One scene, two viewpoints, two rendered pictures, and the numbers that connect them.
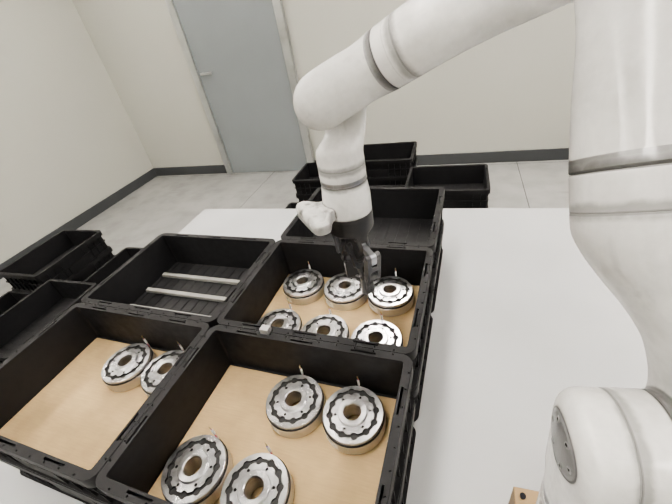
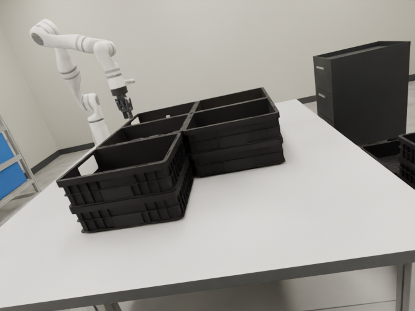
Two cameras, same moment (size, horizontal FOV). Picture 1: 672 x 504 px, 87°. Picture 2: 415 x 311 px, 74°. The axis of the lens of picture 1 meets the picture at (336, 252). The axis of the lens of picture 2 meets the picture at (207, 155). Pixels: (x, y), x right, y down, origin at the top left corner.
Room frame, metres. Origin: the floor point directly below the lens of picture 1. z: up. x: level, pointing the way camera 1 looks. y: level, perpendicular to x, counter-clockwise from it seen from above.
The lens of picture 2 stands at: (1.87, -0.07, 1.24)
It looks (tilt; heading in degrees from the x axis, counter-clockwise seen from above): 22 degrees down; 165
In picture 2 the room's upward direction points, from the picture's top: 14 degrees counter-clockwise
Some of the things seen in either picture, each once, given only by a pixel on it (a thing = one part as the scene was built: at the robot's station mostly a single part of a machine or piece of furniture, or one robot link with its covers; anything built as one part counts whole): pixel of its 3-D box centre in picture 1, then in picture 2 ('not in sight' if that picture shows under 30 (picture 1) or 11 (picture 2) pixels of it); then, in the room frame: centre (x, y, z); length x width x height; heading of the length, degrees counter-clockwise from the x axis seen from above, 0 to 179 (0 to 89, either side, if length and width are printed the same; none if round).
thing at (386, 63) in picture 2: not in sight; (356, 100); (-0.06, 1.96, 0.45); 0.62 x 0.45 x 0.90; 67
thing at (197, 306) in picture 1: (192, 287); (232, 125); (0.75, 0.39, 0.87); 0.40 x 0.30 x 0.11; 65
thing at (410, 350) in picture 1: (330, 287); (147, 131); (0.58, 0.03, 0.92); 0.40 x 0.30 x 0.02; 65
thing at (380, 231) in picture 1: (367, 230); (129, 169); (0.85, -0.10, 0.87); 0.40 x 0.30 x 0.11; 65
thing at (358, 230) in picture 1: (351, 230); (121, 95); (0.49, -0.03, 1.10); 0.08 x 0.08 x 0.09
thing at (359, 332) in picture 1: (376, 339); not in sight; (0.47, -0.04, 0.86); 0.10 x 0.10 x 0.01
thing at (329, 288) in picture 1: (344, 286); not in sight; (0.64, 0.00, 0.86); 0.10 x 0.10 x 0.01
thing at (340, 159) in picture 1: (338, 126); (107, 59); (0.50, -0.04, 1.27); 0.09 x 0.07 x 0.15; 144
